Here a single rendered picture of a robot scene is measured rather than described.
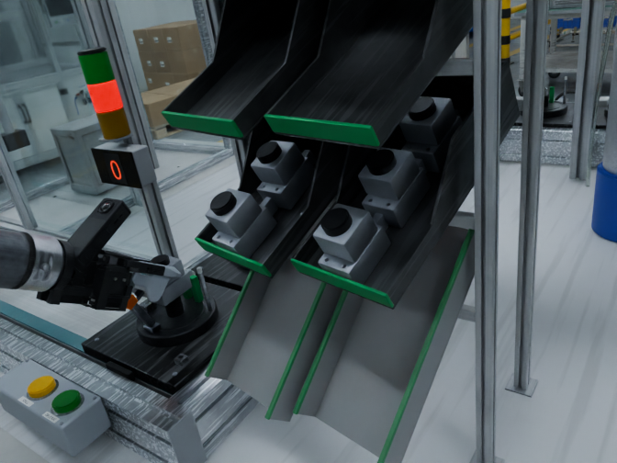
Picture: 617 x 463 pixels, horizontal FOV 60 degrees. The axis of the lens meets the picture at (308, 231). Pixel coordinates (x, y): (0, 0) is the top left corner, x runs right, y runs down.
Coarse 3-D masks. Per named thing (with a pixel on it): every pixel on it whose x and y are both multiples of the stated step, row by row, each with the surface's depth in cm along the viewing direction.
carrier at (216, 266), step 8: (216, 256) 114; (200, 264) 112; (208, 264) 111; (216, 264) 111; (224, 264) 110; (232, 264) 110; (208, 272) 108; (216, 272) 108; (224, 272) 107; (232, 272) 107; (240, 272) 106; (248, 272) 106; (208, 280) 107; (216, 280) 106; (224, 280) 104; (232, 280) 104; (240, 280) 103; (232, 288) 104; (240, 288) 102
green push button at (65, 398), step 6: (66, 390) 81; (72, 390) 81; (60, 396) 80; (66, 396) 80; (72, 396) 80; (78, 396) 80; (54, 402) 79; (60, 402) 79; (66, 402) 78; (72, 402) 78; (78, 402) 79; (54, 408) 78; (60, 408) 78; (66, 408) 78; (72, 408) 78
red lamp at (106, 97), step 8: (112, 80) 96; (88, 88) 95; (96, 88) 94; (104, 88) 94; (112, 88) 95; (96, 96) 94; (104, 96) 94; (112, 96) 95; (96, 104) 95; (104, 104) 95; (112, 104) 96; (120, 104) 97
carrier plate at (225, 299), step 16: (208, 288) 102; (224, 288) 102; (224, 304) 97; (128, 320) 97; (224, 320) 92; (96, 336) 93; (112, 336) 93; (128, 336) 92; (208, 336) 88; (96, 352) 90; (112, 352) 88; (128, 352) 88; (144, 352) 87; (160, 352) 87; (176, 352) 86; (192, 352) 85; (208, 352) 85; (128, 368) 85; (144, 368) 83; (160, 368) 83; (176, 368) 82; (192, 368) 82; (160, 384) 81; (176, 384) 79
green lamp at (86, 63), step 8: (80, 56) 92; (88, 56) 91; (96, 56) 92; (104, 56) 93; (88, 64) 92; (96, 64) 92; (104, 64) 93; (88, 72) 93; (96, 72) 93; (104, 72) 93; (112, 72) 95; (88, 80) 93; (96, 80) 93; (104, 80) 94
